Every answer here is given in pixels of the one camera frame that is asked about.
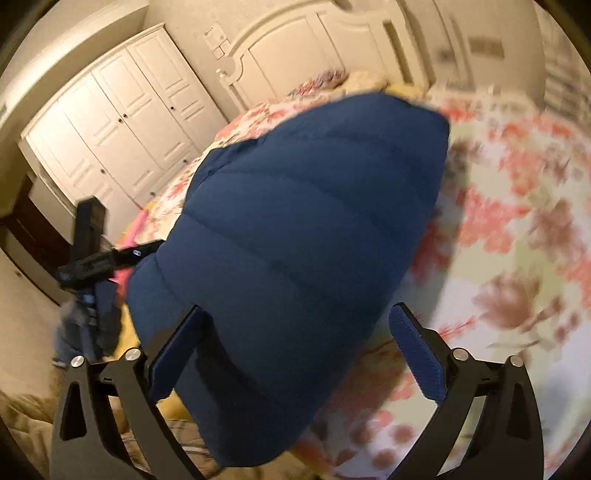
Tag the navy blue puffer jacket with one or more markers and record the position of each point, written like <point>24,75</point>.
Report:
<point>295,258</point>

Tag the cream fluffy pillow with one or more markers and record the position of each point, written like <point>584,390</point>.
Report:
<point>364,81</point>

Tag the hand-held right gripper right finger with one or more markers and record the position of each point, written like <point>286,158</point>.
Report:
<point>415,355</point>

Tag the tan blanket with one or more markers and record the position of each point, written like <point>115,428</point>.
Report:
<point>27,415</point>

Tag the pink cloth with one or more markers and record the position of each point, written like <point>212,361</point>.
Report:
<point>131,230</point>

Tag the floral bed sheet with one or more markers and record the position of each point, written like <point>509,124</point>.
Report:
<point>508,221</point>

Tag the person's leg in jeans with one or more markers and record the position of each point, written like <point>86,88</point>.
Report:
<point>64,337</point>

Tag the white wall control panel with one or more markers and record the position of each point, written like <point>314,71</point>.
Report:
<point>216,42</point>

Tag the white panelled wardrobe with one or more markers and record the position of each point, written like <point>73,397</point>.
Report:
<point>124,120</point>

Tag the beige wall switch plate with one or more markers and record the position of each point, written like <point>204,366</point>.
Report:
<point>485,47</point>

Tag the yellow pillow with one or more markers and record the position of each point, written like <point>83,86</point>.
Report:
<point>406,91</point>

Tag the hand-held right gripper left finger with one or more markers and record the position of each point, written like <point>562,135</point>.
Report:
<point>178,350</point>

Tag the cream carved headboard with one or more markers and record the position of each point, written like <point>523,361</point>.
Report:
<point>295,55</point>

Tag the floral pillow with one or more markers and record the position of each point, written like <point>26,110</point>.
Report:
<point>318,83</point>

